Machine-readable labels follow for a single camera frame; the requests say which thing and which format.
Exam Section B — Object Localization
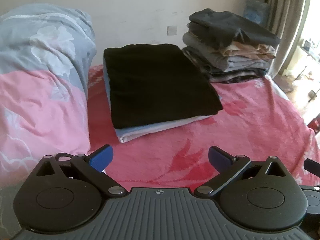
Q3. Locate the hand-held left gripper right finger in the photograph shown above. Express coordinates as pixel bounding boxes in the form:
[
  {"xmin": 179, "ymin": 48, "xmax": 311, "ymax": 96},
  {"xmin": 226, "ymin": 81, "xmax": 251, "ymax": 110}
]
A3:
[{"xmin": 194, "ymin": 146, "xmax": 288, "ymax": 197}]

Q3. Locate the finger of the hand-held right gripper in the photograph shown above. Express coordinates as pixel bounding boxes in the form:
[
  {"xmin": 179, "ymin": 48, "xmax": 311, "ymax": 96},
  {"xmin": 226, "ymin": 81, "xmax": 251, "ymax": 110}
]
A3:
[{"xmin": 304, "ymin": 159, "xmax": 320, "ymax": 173}]

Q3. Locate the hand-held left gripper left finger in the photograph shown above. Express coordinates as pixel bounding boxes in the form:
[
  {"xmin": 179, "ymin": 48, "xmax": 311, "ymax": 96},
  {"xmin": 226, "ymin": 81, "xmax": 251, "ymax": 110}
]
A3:
[{"xmin": 31, "ymin": 144, "xmax": 128, "ymax": 198}]

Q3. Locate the black t-shirt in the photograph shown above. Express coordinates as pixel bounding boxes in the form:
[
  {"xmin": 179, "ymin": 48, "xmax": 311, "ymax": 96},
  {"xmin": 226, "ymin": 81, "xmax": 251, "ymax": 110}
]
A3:
[{"xmin": 103, "ymin": 44, "xmax": 224, "ymax": 130}]

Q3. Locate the stack of folded clothes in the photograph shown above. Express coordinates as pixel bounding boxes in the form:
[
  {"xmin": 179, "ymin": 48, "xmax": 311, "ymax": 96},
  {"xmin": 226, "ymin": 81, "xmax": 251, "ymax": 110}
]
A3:
[{"xmin": 182, "ymin": 8, "xmax": 282, "ymax": 84}]

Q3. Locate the pink floral blanket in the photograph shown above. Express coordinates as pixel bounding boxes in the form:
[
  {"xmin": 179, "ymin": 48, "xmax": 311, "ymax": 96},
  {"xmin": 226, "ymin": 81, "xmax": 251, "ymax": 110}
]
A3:
[{"xmin": 87, "ymin": 64, "xmax": 320, "ymax": 240}]

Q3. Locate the light blue folded cloth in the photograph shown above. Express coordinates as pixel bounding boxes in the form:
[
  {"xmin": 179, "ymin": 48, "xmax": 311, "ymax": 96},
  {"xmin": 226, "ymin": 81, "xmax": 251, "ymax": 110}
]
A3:
[{"xmin": 103, "ymin": 61, "xmax": 213, "ymax": 144}]

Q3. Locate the grey and pink duvet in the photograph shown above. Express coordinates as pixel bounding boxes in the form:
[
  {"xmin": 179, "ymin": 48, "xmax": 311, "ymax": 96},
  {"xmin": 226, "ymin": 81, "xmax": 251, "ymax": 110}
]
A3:
[{"xmin": 0, "ymin": 3, "xmax": 98, "ymax": 188}]

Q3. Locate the folding table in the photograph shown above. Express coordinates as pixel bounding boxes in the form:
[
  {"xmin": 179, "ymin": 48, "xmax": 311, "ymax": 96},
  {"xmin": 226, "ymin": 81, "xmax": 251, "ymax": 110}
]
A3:
[{"xmin": 299, "ymin": 38, "xmax": 320, "ymax": 78}]

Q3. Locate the beige curtain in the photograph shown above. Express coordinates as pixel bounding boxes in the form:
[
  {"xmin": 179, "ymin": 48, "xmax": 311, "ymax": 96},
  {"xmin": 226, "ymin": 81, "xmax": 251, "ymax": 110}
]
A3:
[{"xmin": 260, "ymin": 0, "xmax": 313, "ymax": 78}]

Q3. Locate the black cable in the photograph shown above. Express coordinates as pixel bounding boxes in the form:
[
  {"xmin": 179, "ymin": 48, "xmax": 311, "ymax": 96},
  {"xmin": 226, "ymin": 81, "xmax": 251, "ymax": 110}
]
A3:
[{"xmin": 55, "ymin": 152, "xmax": 73, "ymax": 161}]

